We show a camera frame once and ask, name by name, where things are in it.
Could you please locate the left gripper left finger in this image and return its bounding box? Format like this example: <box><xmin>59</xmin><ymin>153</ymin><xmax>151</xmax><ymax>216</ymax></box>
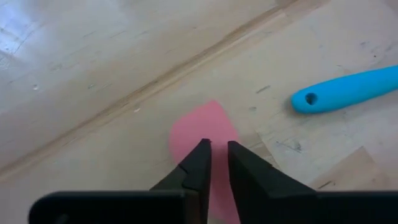
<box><xmin>28</xmin><ymin>138</ymin><xmax>213</xmax><ymax>224</ymax></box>

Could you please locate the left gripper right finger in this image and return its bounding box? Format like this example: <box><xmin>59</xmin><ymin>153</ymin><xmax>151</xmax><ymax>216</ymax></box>
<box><xmin>227</xmin><ymin>140</ymin><xmax>398</xmax><ymax>224</ymax></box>

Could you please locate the pink silicone spatula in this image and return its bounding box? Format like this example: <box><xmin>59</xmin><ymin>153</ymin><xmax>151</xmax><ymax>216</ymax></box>
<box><xmin>169</xmin><ymin>99</ymin><xmax>242</xmax><ymax>224</ymax></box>

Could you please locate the cyan silicone spatula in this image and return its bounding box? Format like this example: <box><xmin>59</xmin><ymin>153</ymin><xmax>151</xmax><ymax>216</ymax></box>
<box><xmin>290</xmin><ymin>64</ymin><xmax>398</xmax><ymax>115</ymax></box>

